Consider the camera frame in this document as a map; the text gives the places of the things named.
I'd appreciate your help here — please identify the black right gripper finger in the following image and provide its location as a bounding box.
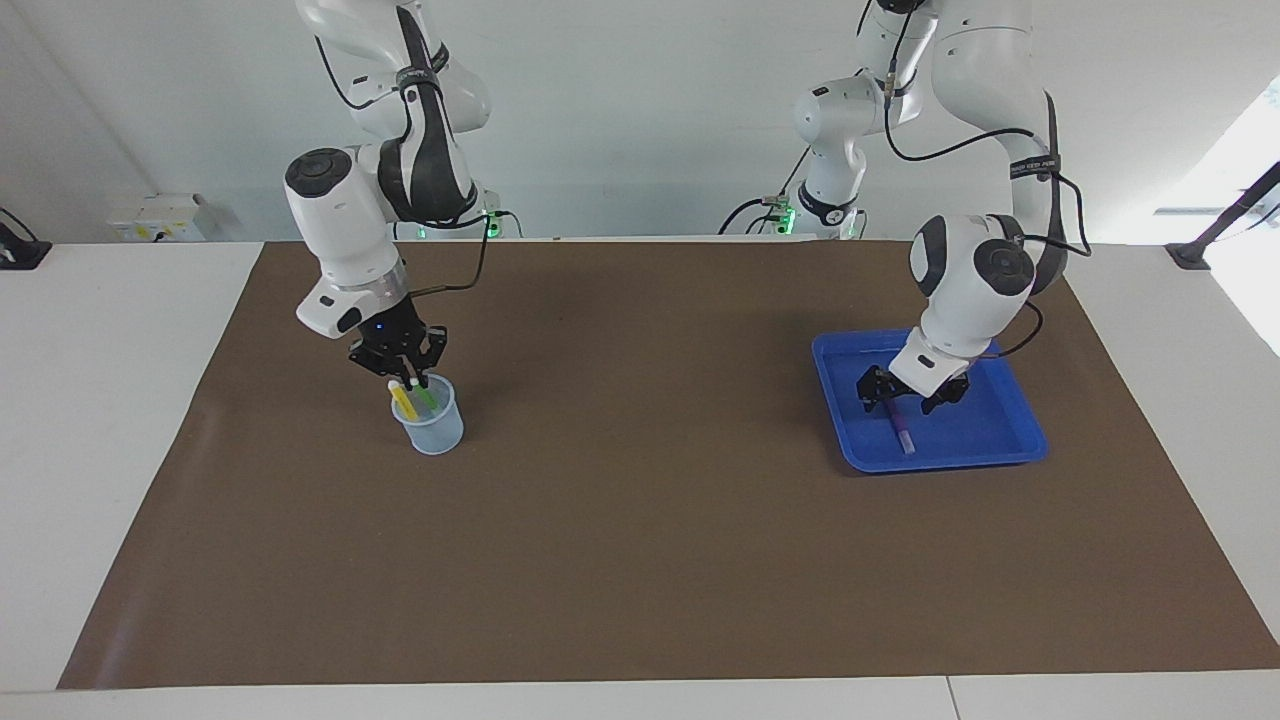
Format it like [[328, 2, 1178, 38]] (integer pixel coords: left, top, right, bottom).
[[409, 325, 449, 392], [348, 344, 402, 382]]

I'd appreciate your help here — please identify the purple marker pen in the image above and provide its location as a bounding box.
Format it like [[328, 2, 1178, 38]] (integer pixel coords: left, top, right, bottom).
[[886, 396, 917, 456]]

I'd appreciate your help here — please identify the blue plastic tray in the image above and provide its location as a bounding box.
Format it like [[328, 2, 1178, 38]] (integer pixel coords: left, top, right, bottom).
[[811, 326, 1049, 474]]

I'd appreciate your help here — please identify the translucent plastic cup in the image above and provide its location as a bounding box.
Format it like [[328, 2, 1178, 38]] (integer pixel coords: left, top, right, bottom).
[[390, 374, 465, 457]]

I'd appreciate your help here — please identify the brown table mat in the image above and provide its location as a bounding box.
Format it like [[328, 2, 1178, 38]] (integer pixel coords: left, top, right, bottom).
[[57, 238, 1280, 691]]

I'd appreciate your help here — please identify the black clamp stand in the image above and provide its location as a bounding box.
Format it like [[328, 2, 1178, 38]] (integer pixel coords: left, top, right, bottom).
[[1165, 160, 1280, 271]]

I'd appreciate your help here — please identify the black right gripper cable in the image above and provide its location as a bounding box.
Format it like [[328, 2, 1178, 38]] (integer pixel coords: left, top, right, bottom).
[[405, 210, 491, 296]]

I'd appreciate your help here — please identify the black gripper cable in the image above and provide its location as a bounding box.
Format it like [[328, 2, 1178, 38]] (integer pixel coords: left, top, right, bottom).
[[405, 210, 491, 296], [885, 0, 1093, 361]]

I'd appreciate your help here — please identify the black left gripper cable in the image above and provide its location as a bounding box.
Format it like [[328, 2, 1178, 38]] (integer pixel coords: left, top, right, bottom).
[[885, 0, 1093, 361]]

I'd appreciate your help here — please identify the white wall socket box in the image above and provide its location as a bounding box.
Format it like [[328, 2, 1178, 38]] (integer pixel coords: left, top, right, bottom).
[[108, 193, 206, 244]]

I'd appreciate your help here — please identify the black table mount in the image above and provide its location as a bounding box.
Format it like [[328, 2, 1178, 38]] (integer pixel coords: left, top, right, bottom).
[[0, 207, 53, 271]]

